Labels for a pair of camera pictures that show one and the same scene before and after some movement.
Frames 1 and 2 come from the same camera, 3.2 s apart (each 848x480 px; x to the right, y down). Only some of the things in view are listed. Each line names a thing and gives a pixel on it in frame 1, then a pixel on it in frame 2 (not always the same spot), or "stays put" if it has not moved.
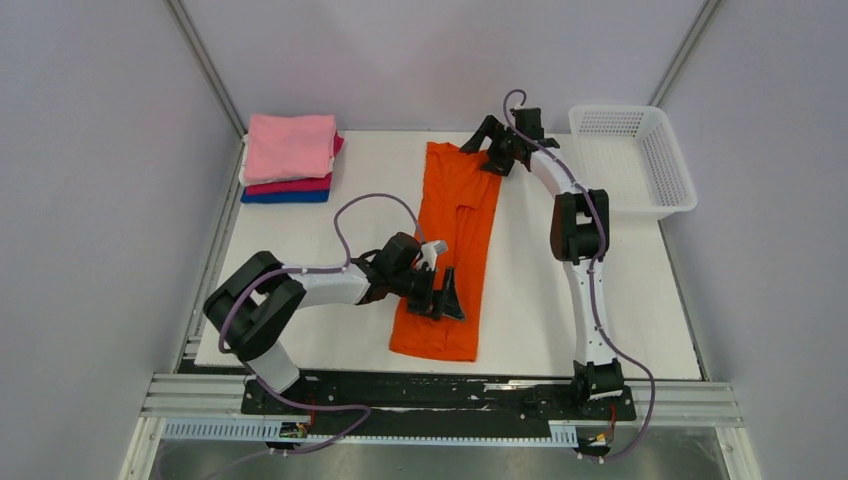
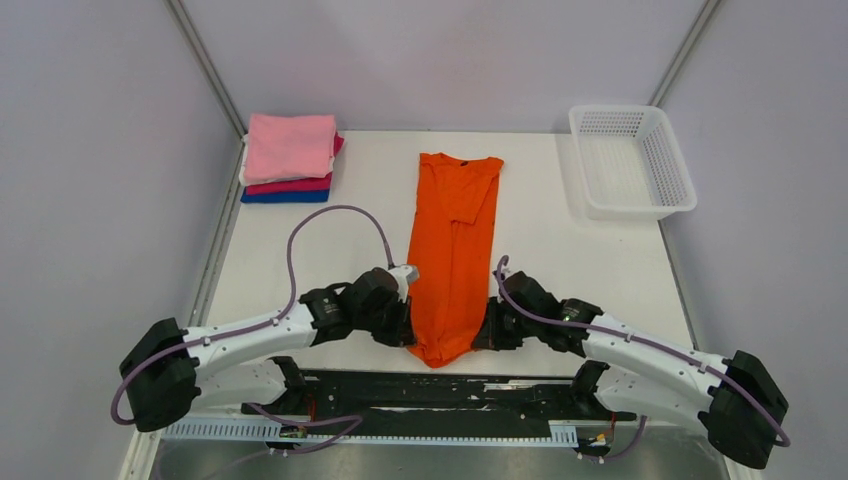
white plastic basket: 630,151 stays put
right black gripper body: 503,153 -> 504,330
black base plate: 435,397 stays put
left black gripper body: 416,287 -> 386,323
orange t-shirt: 457,209 stays put
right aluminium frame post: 679,63 stays put
